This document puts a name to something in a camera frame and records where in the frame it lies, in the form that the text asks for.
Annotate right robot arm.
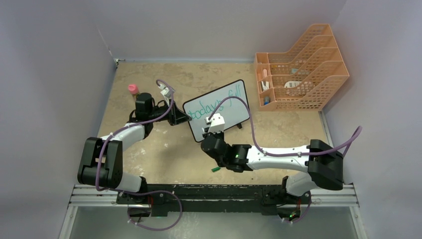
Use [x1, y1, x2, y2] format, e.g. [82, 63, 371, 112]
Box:
[201, 133, 343, 203]

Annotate white stapler in organizer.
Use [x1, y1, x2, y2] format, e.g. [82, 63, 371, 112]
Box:
[261, 81, 270, 92]

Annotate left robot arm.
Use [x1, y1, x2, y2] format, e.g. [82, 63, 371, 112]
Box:
[77, 93, 192, 204]

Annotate orange plastic file organizer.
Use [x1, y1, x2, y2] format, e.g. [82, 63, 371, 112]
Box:
[254, 23, 350, 112]

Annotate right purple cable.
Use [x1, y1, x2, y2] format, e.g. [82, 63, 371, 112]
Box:
[207, 96, 363, 225]

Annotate white whiteboard with black frame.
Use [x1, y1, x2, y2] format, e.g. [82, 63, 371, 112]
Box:
[183, 79, 250, 142]

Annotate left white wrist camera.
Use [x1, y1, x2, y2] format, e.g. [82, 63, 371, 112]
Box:
[160, 85, 174, 106]

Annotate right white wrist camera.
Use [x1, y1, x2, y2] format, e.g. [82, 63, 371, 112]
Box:
[203, 113, 225, 133]

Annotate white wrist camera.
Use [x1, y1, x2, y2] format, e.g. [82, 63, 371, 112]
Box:
[203, 113, 225, 133]
[160, 85, 174, 106]

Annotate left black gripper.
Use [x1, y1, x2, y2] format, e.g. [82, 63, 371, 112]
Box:
[148, 99, 191, 126]

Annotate aluminium frame rail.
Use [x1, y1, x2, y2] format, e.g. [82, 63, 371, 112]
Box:
[59, 184, 367, 239]

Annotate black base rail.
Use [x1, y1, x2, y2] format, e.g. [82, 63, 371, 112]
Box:
[116, 184, 311, 217]

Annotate pink capped spice bottle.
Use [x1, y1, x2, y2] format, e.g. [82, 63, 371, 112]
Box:
[128, 84, 139, 96]

